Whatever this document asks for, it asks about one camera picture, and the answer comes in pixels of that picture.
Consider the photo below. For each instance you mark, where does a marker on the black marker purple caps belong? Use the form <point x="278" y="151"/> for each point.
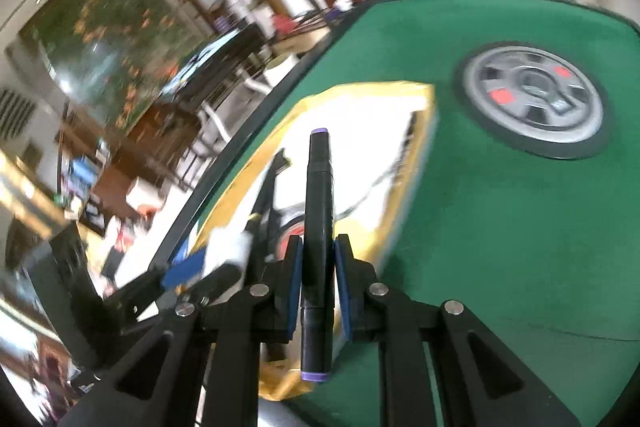
<point x="320" y="207"/>

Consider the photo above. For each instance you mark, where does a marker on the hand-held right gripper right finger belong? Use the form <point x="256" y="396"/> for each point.
<point x="342" y="287"/>

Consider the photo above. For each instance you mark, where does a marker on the thick black marker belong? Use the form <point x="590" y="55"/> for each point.
<point x="270" y="192"/>

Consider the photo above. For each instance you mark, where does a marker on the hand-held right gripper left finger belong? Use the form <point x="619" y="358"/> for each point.
<point x="295" y="287"/>

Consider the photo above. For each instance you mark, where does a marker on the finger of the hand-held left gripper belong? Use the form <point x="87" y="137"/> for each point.
<point x="217" y="284"/>
<point x="182" y="269"/>

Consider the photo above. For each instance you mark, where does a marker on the round grey table panel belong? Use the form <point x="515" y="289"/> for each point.
<point x="480" y="107"/>

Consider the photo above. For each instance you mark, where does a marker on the white bottle translucent cap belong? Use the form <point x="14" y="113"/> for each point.
<point x="230" y="247"/>

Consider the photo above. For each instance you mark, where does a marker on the leafy wall picture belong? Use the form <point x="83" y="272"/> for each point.
<point x="115" y="32"/>

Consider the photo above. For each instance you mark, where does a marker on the white cloth yellow border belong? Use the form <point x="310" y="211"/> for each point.
<point x="380" y="167"/>

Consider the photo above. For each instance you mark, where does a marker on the black tape roll red core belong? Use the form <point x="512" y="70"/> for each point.
<point x="289" y="227"/>

